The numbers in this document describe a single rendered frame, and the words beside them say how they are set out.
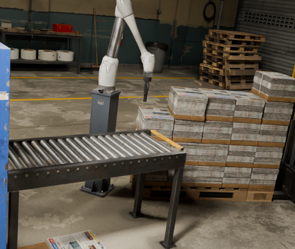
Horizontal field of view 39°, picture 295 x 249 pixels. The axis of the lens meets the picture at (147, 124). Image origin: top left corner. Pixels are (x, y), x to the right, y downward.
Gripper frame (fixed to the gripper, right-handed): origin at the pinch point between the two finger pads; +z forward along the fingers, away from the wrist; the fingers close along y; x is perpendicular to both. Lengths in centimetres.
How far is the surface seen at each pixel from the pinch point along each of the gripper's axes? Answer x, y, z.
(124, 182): 8, 17, 96
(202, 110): -51, -21, 3
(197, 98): -43.6, -21.3, -8.2
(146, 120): 0.3, -18.4, 16.7
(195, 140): -50, -19, 33
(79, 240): 57, -91, 95
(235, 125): -87, -18, 16
